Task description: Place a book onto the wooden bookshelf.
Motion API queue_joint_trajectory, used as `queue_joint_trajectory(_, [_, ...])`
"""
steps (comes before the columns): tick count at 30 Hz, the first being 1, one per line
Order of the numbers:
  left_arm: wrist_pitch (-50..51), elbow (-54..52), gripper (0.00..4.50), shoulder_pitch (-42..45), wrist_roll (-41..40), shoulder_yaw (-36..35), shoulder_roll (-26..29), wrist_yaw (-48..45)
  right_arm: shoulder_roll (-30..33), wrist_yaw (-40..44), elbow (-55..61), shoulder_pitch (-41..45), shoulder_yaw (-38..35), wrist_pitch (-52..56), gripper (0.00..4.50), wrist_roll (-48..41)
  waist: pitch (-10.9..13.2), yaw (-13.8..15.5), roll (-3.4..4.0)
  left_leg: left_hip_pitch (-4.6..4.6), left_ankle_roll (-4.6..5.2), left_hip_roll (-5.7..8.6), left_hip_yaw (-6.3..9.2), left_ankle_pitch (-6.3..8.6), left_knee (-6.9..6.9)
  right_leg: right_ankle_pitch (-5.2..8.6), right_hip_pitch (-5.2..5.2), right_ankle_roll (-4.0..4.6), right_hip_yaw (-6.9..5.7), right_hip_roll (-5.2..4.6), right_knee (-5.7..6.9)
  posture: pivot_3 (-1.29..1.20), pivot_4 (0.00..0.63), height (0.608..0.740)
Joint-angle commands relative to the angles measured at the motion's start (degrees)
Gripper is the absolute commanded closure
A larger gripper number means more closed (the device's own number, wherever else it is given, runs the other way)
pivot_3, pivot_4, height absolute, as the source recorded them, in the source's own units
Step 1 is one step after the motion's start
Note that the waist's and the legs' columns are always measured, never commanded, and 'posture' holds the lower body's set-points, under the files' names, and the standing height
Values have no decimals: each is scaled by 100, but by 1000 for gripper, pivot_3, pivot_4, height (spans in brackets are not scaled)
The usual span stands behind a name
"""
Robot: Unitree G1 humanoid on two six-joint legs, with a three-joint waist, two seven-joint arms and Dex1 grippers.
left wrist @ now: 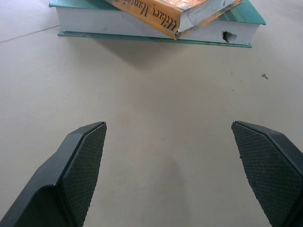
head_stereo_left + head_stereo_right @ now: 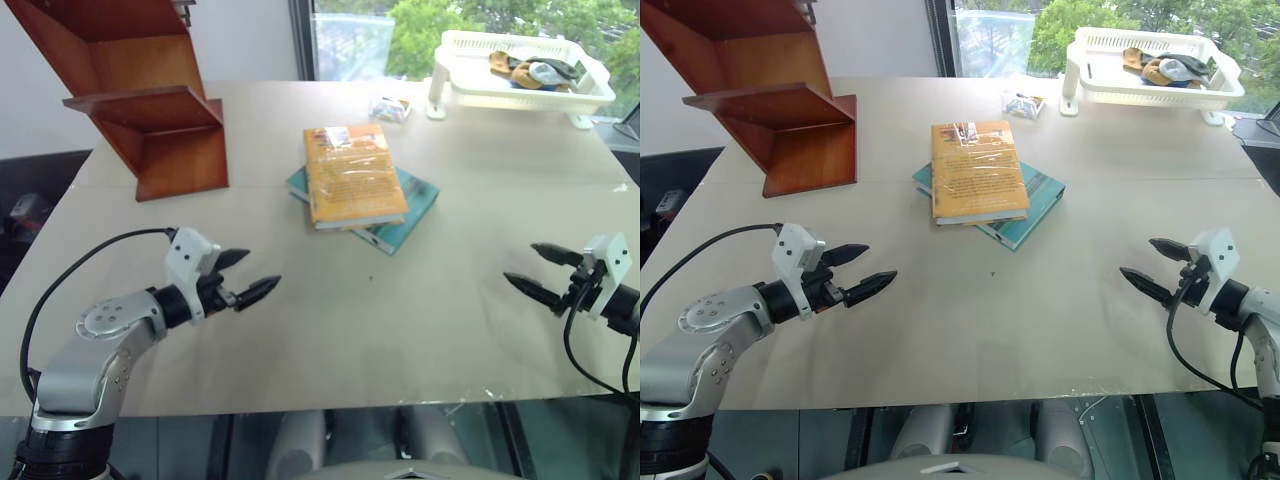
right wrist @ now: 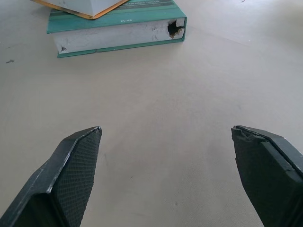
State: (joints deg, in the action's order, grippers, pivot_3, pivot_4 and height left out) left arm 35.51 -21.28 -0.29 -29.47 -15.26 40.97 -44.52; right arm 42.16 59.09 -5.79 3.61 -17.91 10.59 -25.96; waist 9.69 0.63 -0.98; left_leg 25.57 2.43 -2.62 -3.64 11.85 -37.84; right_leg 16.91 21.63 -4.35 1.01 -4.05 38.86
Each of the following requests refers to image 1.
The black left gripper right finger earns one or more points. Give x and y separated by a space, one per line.
270 165

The orange paperback book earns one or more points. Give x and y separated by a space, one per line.
146 14

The teal hardcover book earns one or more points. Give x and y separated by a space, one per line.
94 21

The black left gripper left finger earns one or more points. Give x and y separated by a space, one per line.
71 179

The small dark screw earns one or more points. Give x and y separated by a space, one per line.
265 76

